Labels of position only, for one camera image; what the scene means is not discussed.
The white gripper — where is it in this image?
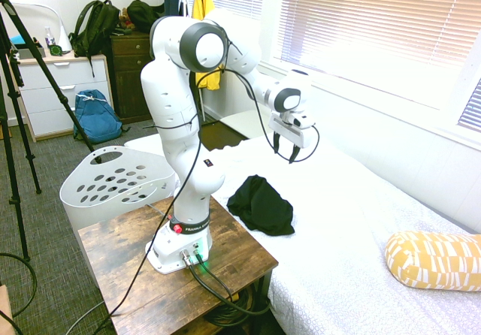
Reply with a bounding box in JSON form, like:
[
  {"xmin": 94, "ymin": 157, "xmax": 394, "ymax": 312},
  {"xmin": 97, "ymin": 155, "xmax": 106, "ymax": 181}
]
[{"xmin": 268, "ymin": 112, "xmax": 307, "ymax": 164}]

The black garment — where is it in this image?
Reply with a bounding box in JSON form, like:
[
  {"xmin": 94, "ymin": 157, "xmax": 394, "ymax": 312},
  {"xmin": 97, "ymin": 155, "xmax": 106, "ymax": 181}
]
[{"xmin": 226, "ymin": 174, "xmax": 295, "ymax": 237}]

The black duffel bag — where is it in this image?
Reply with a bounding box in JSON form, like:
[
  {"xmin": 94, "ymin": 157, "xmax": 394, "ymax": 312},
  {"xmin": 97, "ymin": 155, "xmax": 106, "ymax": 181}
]
[{"xmin": 126, "ymin": 0, "xmax": 167, "ymax": 34}]

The white perforated laundry basket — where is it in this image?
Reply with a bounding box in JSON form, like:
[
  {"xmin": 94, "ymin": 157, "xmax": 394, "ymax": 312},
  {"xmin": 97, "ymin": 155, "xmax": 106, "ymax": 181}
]
[{"xmin": 59, "ymin": 145, "xmax": 178, "ymax": 239}]

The white bed blanket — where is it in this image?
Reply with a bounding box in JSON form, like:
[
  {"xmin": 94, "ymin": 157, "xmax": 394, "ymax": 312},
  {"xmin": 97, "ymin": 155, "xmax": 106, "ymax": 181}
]
[{"xmin": 123, "ymin": 113, "xmax": 481, "ymax": 335}]

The wide white window blind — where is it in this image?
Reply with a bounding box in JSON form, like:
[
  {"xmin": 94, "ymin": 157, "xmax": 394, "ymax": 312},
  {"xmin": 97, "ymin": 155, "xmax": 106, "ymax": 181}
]
[{"xmin": 273, "ymin": 0, "xmax": 481, "ymax": 77}]

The dark wood drawer cabinet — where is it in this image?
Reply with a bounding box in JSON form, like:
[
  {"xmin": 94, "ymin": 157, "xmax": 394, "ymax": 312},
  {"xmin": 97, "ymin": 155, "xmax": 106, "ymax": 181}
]
[{"xmin": 108, "ymin": 30, "xmax": 156, "ymax": 124}]

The yellow patterned bolster pillow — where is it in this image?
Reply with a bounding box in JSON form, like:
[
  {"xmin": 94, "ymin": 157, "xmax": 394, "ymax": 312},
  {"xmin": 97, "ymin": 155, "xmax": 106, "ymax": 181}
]
[{"xmin": 384, "ymin": 231, "xmax": 481, "ymax": 293}]

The narrow white window blind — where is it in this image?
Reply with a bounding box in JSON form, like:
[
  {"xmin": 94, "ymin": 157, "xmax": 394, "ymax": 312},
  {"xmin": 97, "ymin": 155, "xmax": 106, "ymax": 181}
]
[{"xmin": 457, "ymin": 78, "xmax": 481, "ymax": 134}]

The rustic wooden side table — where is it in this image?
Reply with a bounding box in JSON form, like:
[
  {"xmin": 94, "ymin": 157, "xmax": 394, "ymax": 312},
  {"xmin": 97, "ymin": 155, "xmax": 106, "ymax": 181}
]
[{"xmin": 77, "ymin": 195, "xmax": 280, "ymax": 335}]

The brown teddy bear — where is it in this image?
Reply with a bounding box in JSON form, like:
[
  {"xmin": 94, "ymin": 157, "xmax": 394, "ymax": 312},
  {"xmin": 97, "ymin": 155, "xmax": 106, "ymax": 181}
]
[{"xmin": 118, "ymin": 7, "xmax": 135, "ymax": 31}]

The dark green backpack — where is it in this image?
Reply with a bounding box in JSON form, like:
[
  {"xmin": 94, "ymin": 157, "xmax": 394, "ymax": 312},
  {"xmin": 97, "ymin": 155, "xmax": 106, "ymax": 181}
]
[{"xmin": 68, "ymin": 0, "xmax": 122, "ymax": 77}]

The white curved desk lamp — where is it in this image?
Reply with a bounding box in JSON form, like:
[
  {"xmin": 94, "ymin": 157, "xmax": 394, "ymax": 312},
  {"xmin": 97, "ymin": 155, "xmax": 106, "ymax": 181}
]
[{"xmin": 11, "ymin": 3, "xmax": 73, "ymax": 55}]

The white drawer dresser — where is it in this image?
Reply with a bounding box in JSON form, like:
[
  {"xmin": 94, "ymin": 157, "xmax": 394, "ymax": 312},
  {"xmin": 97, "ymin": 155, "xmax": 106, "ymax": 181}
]
[{"xmin": 10, "ymin": 53, "xmax": 114, "ymax": 143}]

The grey storage box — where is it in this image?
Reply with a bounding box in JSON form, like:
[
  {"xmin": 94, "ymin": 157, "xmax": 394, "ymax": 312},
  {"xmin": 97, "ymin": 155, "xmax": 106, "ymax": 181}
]
[{"xmin": 14, "ymin": 47, "xmax": 47, "ymax": 61}]

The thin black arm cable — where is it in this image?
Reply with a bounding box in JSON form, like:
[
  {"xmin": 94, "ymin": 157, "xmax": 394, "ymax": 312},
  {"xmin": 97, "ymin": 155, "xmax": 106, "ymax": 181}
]
[{"xmin": 100, "ymin": 19, "xmax": 321, "ymax": 325}]

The thick black base cable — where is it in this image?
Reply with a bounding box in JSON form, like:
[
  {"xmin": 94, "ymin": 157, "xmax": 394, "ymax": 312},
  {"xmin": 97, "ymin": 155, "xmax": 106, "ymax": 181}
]
[
  {"xmin": 194, "ymin": 252, "xmax": 242, "ymax": 303},
  {"xmin": 186, "ymin": 258, "xmax": 272, "ymax": 316}
]

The coiled black cable bundle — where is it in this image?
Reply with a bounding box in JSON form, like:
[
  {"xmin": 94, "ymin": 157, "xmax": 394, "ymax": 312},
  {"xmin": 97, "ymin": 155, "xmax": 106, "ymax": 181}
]
[{"xmin": 204, "ymin": 288, "xmax": 272, "ymax": 329}]

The blue drawstring bag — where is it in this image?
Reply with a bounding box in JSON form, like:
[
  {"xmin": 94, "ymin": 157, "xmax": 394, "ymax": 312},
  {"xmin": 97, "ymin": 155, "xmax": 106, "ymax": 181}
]
[{"xmin": 72, "ymin": 89, "xmax": 124, "ymax": 143}]

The black camera tripod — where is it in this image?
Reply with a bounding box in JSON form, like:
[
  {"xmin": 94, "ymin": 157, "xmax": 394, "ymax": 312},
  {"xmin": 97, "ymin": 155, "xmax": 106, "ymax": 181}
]
[{"xmin": 0, "ymin": 0, "xmax": 97, "ymax": 263}]

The black floor cable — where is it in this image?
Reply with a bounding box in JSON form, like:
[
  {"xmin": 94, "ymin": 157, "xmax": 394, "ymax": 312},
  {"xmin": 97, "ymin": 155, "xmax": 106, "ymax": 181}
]
[{"xmin": 0, "ymin": 251, "xmax": 39, "ymax": 335}]

